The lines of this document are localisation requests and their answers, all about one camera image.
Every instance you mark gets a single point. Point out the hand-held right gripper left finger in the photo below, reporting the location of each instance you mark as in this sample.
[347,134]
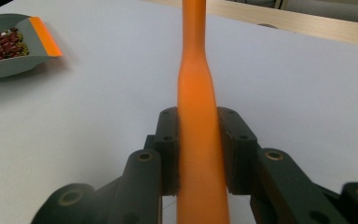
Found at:
[169,155]

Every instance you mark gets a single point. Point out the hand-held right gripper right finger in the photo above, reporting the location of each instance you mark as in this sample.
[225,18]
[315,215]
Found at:
[237,155]

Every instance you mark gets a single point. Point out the orange brush with grey bristles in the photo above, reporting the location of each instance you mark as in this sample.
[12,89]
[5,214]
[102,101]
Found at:
[197,109]

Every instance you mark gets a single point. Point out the grey dustpan with orange edge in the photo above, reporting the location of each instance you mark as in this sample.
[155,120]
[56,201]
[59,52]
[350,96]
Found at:
[9,67]

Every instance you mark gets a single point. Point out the red beans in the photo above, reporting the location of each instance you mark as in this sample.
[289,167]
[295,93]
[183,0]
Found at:
[7,45]

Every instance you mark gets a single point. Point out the white table cover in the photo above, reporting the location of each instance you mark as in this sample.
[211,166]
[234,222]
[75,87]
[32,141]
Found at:
[105,109]

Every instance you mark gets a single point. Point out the wooden table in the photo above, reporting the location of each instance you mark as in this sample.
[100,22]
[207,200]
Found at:
[307,25]

